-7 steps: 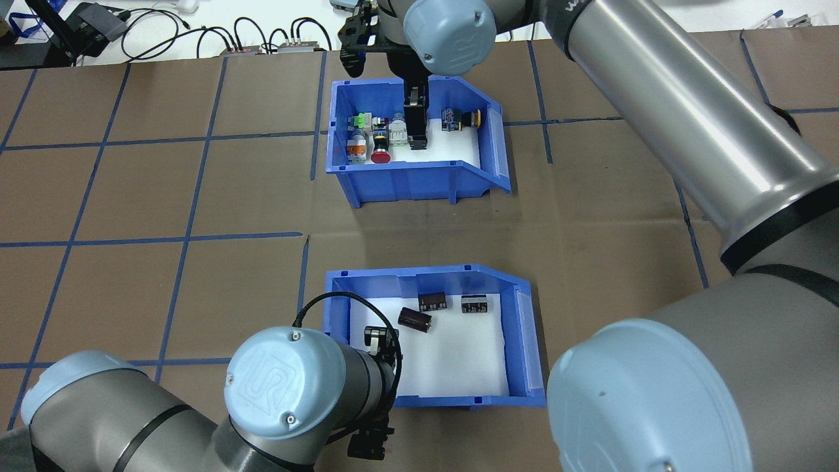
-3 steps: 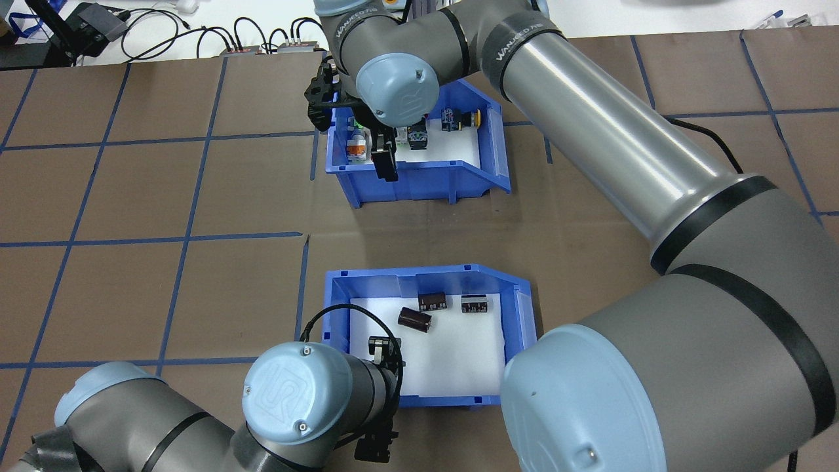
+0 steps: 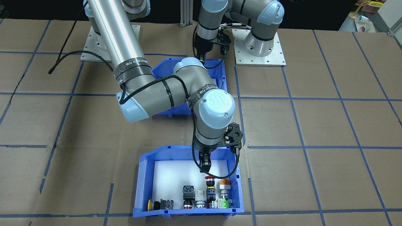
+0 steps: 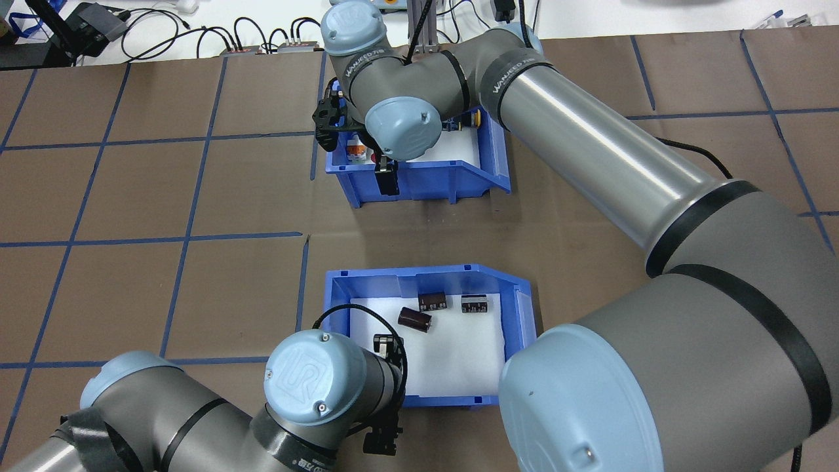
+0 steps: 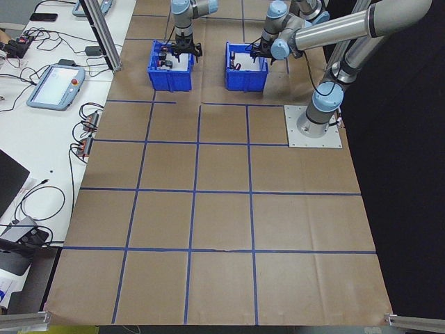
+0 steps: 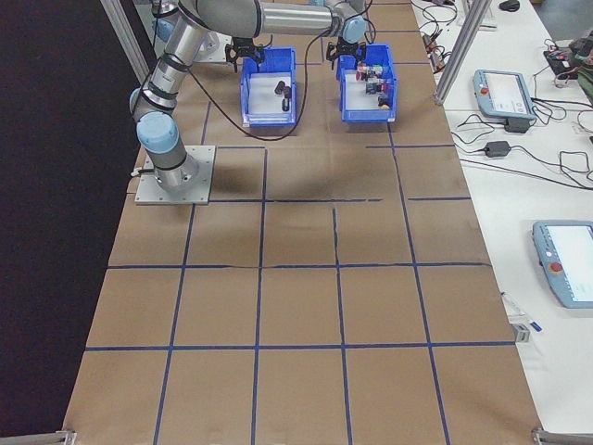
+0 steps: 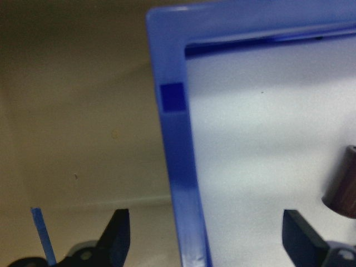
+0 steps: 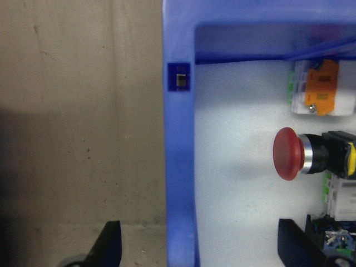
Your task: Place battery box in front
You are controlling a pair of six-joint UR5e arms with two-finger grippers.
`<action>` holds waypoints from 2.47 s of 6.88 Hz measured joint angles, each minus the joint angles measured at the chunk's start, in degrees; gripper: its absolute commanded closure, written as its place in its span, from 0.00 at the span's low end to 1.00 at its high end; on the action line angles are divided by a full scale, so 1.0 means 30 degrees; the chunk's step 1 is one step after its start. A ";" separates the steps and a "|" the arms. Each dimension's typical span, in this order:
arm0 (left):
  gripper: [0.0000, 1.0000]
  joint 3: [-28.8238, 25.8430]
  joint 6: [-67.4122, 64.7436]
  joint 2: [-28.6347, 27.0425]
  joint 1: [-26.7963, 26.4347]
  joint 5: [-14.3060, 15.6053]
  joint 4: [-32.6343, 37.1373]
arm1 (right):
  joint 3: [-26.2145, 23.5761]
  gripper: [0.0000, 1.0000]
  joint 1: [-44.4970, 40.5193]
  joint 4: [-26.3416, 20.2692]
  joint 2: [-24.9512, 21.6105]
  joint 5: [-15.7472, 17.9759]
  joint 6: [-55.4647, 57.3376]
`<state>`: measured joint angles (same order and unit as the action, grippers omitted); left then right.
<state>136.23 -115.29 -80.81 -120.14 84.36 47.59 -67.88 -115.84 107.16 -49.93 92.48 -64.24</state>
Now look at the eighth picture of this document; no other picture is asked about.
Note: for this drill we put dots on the large blue plastic parts bin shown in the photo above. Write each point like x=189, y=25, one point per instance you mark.
x=179, y=167

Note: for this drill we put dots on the white green contact block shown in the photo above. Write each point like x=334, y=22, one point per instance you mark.
x=340, y=200

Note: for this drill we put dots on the red mushroom push button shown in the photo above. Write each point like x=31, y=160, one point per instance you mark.
x=287, y=153

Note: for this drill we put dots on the white foam bin liner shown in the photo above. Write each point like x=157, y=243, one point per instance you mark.
x=236, y=139

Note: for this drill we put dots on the orange white contact block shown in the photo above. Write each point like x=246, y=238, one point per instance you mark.
x=320, y=89

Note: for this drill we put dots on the black blue switch module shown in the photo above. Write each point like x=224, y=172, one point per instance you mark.
x=317, y=231

